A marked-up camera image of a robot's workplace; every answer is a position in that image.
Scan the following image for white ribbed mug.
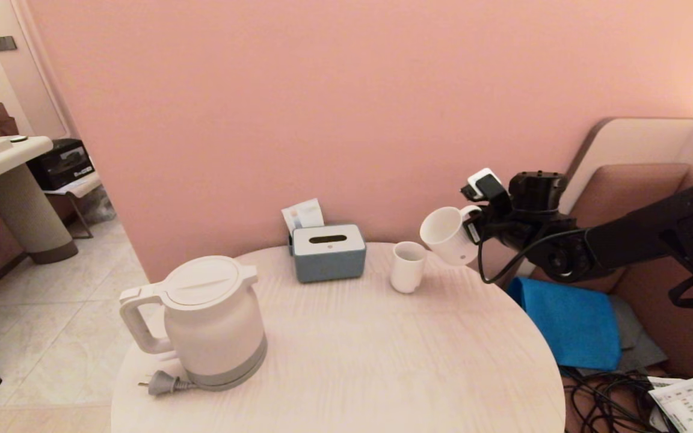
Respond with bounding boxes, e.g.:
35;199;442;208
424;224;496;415
420;206;483;266

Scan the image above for white electric kettle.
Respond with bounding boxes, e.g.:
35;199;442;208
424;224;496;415
119;256;268;392

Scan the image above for beige rounded backrest panel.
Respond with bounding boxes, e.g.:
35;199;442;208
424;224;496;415
503;118;693;287

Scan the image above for blue folded cloth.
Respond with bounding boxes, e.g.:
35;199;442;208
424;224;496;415
506;277;620;371

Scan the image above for grey tissue box white lid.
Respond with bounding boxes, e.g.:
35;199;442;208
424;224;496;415
291;224;366;283

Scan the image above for white paper sachets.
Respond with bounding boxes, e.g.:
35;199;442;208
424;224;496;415
282;198;325;234

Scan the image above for grey folded cloth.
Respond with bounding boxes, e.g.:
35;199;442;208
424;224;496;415
608;294;666;375

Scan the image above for brown upholstered sofa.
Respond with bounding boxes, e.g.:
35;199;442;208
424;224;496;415
530;164;693;397

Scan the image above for printed white paper sheet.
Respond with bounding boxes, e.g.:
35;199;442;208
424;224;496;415
646;376;693;433

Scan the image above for grey round kettle base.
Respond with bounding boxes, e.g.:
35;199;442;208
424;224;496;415
187;358;268;392

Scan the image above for grey power plug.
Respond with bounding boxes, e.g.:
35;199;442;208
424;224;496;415
138;369;198;396

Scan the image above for clear plastic bag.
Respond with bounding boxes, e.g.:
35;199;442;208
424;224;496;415
76;185;117;224

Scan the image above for small white metal-legged stool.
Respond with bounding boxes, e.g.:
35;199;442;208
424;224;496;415
43;173;103;239

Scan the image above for black box appliance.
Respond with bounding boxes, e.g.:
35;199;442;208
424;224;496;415
28;139;96;191

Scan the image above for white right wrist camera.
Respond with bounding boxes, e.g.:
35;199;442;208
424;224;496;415
461;168;508;202

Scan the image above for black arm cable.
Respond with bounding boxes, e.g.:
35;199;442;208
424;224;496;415
477;226;591;285

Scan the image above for small white handleless cup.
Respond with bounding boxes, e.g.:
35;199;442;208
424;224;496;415
390;242;428;294

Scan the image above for black cable bundle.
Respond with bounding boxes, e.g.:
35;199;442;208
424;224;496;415
562;366;693;433

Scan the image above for beige sink pedestal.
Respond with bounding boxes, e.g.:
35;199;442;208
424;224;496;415
0;164;79;265

